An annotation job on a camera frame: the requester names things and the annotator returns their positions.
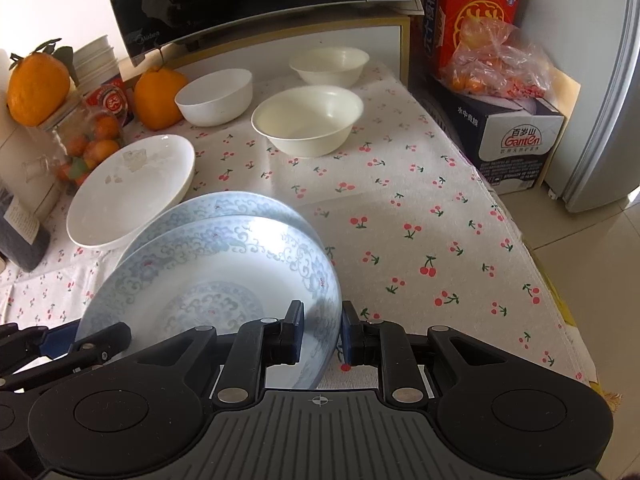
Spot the glass jar of small oranges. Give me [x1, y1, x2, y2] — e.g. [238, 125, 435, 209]
[22, 102, 126, 193]

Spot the silver refrigerator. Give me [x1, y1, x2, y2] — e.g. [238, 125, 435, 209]
[520, 0, 640, 213]

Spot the large orange with leaves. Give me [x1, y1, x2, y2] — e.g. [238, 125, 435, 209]
[6, 37, 76, 127]

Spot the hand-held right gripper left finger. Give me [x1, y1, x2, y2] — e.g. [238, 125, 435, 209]
[122, 300, 307, 411]

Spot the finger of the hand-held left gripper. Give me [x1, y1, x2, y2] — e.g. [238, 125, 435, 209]
[0, 322, 132, 396]
[0, 324, 49, 363]

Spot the small white cup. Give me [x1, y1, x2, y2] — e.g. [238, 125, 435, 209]
[289, 47, 371, 87]

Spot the white deep plate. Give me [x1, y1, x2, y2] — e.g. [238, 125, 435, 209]
[66, 134, 196, 249]

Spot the red printed cup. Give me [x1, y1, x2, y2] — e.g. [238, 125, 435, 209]
[84, 75, 132, 126]

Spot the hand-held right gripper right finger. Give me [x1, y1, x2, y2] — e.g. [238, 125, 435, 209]
[341, 301, 511, 406]

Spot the stack of paper cups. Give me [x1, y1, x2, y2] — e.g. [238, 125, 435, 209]
[74, 35, 120, 93]

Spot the cream kitchen appliance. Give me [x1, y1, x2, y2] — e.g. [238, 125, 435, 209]
[0, 50, 66, 221]

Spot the cream bowl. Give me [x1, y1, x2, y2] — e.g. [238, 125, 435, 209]
[251, 85, 365, 157]

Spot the black and white carton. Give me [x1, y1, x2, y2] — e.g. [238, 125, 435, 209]
[430, 72, 568, 193]

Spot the plastic bag of oranges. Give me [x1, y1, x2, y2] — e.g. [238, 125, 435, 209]
[440, 20, 553, 103]

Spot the blue patterned plate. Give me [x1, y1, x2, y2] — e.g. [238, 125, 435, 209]
[80, 215, 343, 391]
[120, 191, 326, 266]

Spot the red printed carton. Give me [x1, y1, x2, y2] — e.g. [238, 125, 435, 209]
[412, 0, 526, 83]

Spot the dark jar with label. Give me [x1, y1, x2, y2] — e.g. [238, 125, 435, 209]
[0, 180, 53, 273]

